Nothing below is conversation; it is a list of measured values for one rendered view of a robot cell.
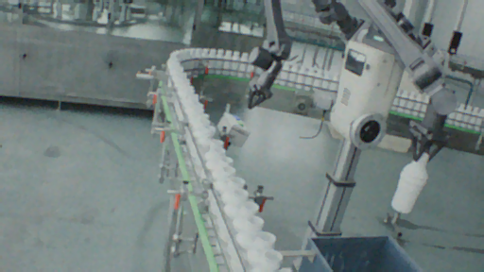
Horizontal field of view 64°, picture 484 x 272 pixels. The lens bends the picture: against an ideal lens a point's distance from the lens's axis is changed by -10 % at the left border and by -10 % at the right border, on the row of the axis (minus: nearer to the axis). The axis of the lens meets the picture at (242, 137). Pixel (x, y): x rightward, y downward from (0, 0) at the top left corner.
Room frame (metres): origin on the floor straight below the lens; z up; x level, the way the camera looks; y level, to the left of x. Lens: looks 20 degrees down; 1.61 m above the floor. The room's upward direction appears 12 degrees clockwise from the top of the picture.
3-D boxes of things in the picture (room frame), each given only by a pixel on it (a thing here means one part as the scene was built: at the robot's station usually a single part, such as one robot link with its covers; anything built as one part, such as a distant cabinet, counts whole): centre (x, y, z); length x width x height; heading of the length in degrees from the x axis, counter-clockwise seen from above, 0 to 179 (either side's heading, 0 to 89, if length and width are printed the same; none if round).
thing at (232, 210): (0.87, -0.02, 1.08); 0.06 x 0.06 x 0.17
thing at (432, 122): (1.00, -0.47, 1.41); 0.10 x 0.07 x 0.07; 111
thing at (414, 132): (1.00, -0.46, 1.33); 0.07 x 0.07 x 0.09; 21
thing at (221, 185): (0.99, 0.02, 1.08); 0.06 x 0.06 x 0.17
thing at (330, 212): (1.65, -0.45, 0.74); 0.11 x 0.11 x 0.40; 19
